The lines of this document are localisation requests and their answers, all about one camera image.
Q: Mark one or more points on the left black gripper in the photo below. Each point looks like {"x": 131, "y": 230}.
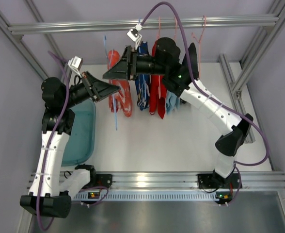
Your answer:
{"x": 90, "y": 86}

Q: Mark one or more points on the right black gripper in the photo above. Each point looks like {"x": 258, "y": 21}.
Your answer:
{"x": 129, "y": 62}

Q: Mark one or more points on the orange white trousers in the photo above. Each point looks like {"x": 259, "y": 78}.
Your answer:
{"x": 121, "y": 100}

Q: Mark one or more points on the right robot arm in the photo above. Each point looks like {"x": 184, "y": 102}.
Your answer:
{"x": 233, "y": 128}

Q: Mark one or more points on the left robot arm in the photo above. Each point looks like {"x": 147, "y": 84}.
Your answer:
{"x": 47, "y": 197}

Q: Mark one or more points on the blue patterned trousers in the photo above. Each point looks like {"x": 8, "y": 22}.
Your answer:
{"x": 143, "y": 81}

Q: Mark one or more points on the red trousers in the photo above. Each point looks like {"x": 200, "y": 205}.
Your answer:
{"x": 157, "y": 96}

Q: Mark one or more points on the light blue trousers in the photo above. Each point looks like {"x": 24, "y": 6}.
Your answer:
{"x": 172, "y": 102}

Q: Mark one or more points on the pink hanger with red trousers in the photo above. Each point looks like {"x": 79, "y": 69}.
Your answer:
{"x": 158, "y": 37}

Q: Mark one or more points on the black trousers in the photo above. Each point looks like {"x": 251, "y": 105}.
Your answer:
{"x": 194, "y": 65}

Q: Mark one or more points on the pink hanger with black trousers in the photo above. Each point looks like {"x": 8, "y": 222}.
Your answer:
{"x": 199, "y": 41}

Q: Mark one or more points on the teal plastic tray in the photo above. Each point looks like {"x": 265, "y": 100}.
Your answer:
{"x": 80, "y": 145}

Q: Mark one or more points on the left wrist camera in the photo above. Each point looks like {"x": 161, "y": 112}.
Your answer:
{"x": 75, "y": 65}

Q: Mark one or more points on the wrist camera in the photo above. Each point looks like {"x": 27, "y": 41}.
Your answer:
{"x": 135, "y": 35}
{"x": 75, "y": 65}

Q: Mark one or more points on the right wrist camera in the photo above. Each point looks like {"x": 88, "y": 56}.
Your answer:
{"x": 135, "y": 35}

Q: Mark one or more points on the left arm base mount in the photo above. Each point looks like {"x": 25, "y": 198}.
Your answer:
{"x": 104, "y": 179}

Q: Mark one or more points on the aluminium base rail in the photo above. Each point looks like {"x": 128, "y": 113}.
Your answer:
{"x": 250, "y": 180}

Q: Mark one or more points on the aluminium hanging rail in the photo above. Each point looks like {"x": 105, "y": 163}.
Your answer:
{"x": 125, "y": 25}

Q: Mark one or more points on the slotted cable duct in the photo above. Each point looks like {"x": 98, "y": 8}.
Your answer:
{"x": 151, "y": 196}

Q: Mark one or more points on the aluminium frame left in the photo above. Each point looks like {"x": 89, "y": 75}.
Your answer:
{"x": 31, "y": 50}

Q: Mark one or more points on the aluminium frame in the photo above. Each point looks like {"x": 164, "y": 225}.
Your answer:
{"x": 258, "y": 47}
{"x": 31, "y": 50}

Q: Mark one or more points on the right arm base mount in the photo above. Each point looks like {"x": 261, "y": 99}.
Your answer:
{"x": 212, "y": 182}

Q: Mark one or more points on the aluminium frame right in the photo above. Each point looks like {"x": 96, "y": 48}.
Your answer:
{"x": 258, "y": 47}

